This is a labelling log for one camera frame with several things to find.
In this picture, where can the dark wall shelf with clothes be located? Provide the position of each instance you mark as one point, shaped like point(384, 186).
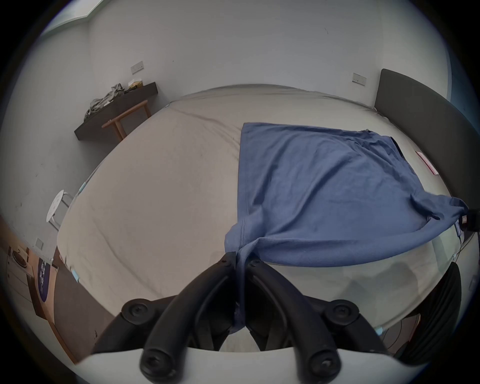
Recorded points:
point(123, 103)

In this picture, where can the blue shirt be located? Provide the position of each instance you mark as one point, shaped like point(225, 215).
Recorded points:
point(318, 180)

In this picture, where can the wooden chair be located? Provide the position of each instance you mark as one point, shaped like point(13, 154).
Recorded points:
point(125, 117)

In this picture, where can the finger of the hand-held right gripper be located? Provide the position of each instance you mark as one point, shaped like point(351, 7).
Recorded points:
point(474, 220)

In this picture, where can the pink card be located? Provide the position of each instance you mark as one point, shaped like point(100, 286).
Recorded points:
point(427, 163)

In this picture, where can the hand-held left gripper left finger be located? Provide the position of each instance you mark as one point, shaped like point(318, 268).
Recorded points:
point(180, 311)

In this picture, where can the bed with beige sheet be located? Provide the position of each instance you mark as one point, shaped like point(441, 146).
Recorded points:
point(150, 187)

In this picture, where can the person's body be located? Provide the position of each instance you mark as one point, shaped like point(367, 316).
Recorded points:
point(442, 318)

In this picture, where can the dark padded headboard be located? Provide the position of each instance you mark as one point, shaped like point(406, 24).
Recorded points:
point(420, 108)

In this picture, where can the white wall socket plate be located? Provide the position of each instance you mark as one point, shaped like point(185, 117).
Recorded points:
point(137, 67)
point(359, 78)

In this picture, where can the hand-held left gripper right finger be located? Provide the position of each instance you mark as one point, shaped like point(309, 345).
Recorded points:
point(285, 300)

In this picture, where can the white round stool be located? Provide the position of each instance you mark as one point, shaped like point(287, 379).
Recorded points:
point(55, 206)

